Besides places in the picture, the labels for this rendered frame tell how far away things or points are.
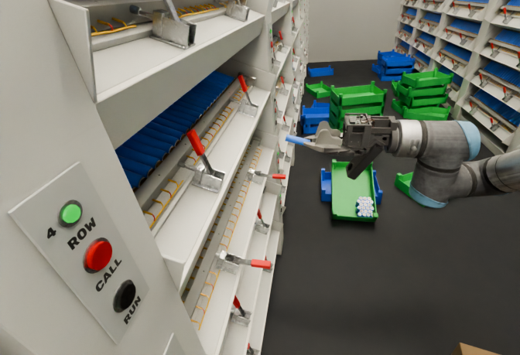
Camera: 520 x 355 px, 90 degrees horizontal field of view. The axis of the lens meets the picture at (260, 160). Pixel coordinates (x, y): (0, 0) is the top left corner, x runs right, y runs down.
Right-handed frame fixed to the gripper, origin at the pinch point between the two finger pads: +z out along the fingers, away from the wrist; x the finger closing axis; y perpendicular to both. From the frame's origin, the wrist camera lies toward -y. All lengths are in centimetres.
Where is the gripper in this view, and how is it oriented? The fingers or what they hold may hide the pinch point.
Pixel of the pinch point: (308, 143)
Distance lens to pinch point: 69.1
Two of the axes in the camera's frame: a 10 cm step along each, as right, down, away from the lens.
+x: -1.7, 5.4, -8.2
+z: -9.8, -0.4, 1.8
